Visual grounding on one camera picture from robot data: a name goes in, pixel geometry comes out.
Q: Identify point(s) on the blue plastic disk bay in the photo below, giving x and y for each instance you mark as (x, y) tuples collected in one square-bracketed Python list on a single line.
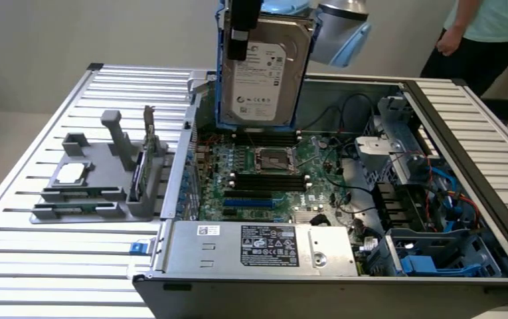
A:
[(440, 252)]

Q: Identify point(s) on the silver metal bracket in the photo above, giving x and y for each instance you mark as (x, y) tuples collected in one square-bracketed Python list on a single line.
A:
[(375, 146)]

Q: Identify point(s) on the silver metal drive cage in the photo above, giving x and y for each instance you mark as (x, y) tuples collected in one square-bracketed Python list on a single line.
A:
[(395, 116)]

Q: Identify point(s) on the person's trunk teal shirt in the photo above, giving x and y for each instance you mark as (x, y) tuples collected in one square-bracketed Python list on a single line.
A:
[(501, 30)]

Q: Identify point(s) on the open black PC case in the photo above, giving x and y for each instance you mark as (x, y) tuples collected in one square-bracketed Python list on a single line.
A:
[(280, 299)]

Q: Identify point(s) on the black RAM slot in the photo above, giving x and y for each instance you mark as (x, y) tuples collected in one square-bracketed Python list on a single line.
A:
[(271, 187), (271, 143), (271, 136), (271, 174), (271, 178), (271, 140), (271, 183), (271, 132)]

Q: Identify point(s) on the blue expansion slot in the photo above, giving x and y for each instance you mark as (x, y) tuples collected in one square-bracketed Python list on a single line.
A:
[(249, 202)]

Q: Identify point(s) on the blue case latch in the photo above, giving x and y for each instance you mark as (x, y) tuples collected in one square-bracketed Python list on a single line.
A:
[(139, 248)]

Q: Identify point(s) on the silver chipset heatsink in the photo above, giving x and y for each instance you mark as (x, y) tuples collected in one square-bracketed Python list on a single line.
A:
[(308, 220)]

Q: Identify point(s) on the graphics card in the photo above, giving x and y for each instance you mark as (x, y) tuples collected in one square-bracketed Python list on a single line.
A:
[(140, 172)]

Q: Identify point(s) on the silver CPU chip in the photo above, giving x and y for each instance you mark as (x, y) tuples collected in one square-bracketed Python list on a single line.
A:
[(72, 173)]

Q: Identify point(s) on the green RAM stick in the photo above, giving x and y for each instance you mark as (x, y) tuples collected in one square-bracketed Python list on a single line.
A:
[(76, 208)]

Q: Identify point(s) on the green motherboard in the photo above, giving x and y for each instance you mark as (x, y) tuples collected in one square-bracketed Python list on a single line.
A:
[(320, 163)]

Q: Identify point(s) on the hard disk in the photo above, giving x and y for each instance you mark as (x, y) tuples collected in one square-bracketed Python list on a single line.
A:
[(257, 83)]

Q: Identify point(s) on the person's forearm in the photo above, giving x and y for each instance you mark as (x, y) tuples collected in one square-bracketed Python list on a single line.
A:
[(464, 16)]

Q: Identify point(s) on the CPU socket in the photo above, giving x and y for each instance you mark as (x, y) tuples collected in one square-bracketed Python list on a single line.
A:
[(275, 160)]

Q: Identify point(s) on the person's hand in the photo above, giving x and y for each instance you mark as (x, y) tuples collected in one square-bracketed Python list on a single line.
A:
[(448, 41)]

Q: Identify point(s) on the silver power supply unit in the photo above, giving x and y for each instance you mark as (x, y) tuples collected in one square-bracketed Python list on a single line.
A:
[(218, 249)]

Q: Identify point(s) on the grey parts rack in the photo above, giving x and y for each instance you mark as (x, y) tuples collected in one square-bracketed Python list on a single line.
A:
[(103, 179)]

